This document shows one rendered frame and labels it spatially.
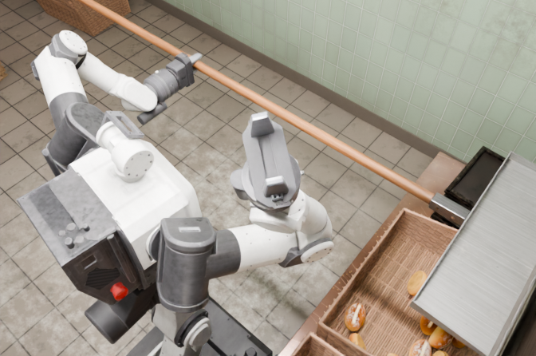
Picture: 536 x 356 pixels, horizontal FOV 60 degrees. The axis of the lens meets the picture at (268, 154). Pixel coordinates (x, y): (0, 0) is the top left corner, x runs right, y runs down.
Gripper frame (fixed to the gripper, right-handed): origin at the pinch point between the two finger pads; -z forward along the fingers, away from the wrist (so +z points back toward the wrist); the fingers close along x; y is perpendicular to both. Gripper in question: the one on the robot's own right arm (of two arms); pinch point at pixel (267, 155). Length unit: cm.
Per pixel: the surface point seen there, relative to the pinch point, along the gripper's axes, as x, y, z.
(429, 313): -27, 27, 49
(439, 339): -41, 43, 106
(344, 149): 17, 22, 67
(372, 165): 10, 28, 65
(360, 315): -29, 21, 109
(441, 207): -5, 40, 60
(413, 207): 5, 56, 134
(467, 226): -11, 45, 61
